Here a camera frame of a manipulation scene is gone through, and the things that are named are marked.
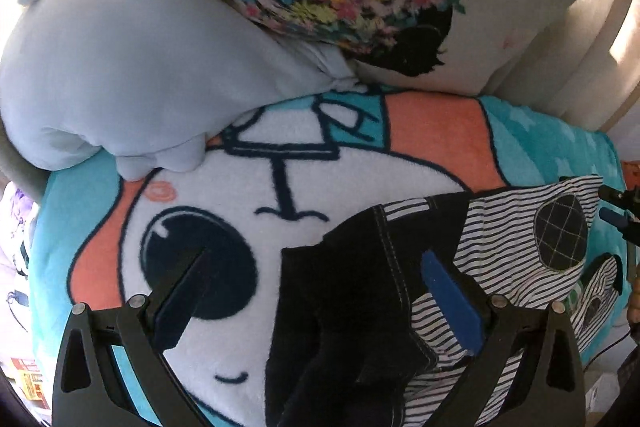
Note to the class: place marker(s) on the black striped child pants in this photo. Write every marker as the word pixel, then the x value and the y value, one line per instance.
pixel 359 339

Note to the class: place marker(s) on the person's bare hand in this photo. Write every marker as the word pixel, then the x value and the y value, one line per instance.
pixel 633 307

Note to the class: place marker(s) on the teal cartoon fleece blanket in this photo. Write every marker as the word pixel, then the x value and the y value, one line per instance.
pixel 290 173

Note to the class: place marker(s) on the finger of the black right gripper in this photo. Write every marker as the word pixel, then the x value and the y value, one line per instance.
pixel 628 200
pixel 629 228

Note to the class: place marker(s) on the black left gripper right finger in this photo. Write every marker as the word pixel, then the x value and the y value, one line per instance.
pixel 548 388

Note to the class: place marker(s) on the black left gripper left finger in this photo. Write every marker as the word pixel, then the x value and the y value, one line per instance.
pixel 88 387

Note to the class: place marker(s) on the light blue plush pillow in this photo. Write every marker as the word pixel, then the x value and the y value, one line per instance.
pixel 148 81

